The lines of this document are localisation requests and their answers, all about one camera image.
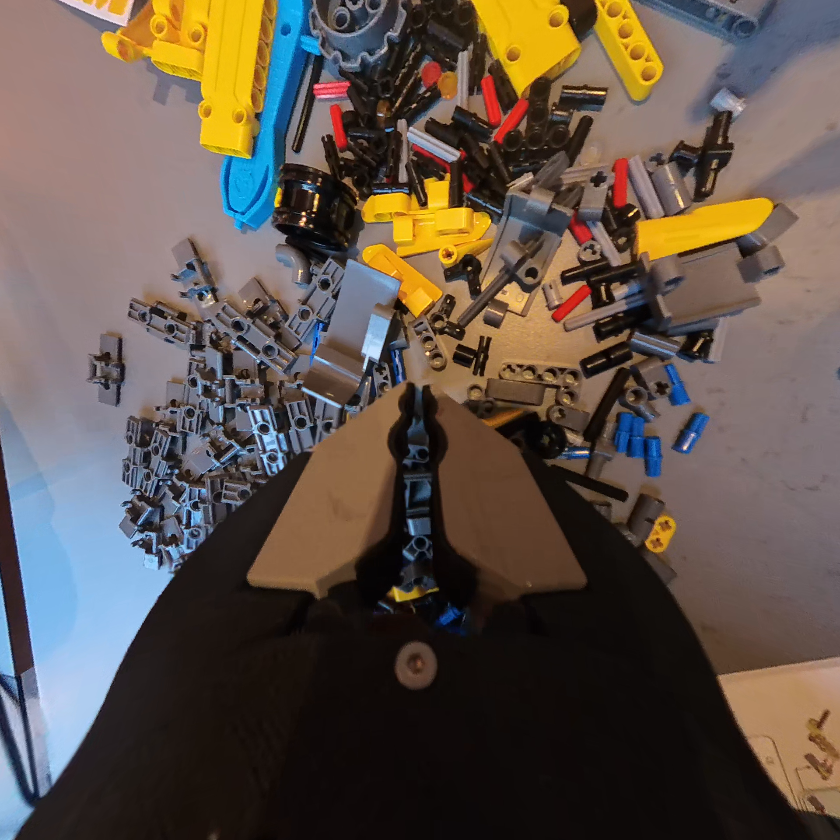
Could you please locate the white instruction booklet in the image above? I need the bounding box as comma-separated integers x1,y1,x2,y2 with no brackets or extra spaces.
718,656,840,840

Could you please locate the blue curved toy panel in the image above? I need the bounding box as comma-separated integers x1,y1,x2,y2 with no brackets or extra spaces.
220,0,312,231

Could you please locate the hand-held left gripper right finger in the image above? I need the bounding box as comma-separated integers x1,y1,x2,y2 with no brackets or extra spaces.
420,387,587,598

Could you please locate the large black toy tyre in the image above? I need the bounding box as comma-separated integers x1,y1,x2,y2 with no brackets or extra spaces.
272,164,361,253

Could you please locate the grey spoked toy wheel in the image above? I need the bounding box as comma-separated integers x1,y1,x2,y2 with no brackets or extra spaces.
310,0,408,76

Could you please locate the grey toothed toy rack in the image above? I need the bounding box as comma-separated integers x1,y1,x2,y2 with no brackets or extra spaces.
646,0,775,40

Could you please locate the yellow toy frame part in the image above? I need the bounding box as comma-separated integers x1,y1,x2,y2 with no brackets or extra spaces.
101,0,277,158

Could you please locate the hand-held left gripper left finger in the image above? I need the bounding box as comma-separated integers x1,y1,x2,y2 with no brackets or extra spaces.
247,382,416,599

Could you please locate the pile of small building pieces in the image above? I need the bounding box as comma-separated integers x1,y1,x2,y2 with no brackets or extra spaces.
85,39,802,631

